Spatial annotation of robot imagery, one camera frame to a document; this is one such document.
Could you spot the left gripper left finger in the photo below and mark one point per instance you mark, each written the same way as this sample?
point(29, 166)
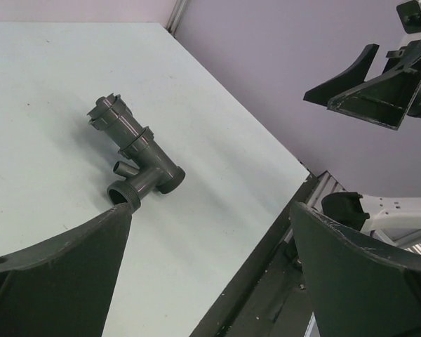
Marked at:
point(63, 286)

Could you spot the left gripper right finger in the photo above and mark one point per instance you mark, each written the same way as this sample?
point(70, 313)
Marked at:
point(358, 285)

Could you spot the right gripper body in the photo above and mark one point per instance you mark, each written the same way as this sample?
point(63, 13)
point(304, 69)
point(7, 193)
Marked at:
point(405, 59)

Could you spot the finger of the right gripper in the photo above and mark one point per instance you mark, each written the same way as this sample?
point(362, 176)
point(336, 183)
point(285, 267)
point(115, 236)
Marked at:
point(385, 100)
point(353, 76)

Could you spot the grey pipe tee fitting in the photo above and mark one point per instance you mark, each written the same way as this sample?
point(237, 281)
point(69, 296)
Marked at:
point(155, 171)

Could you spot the large grey pipe adapter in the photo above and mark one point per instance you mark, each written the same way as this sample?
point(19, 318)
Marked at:
point(112, 116)

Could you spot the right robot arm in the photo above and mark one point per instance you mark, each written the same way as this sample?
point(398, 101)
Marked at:
point(369, 214)

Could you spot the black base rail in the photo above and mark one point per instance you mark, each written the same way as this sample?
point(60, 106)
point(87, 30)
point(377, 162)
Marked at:
point(268, 296)

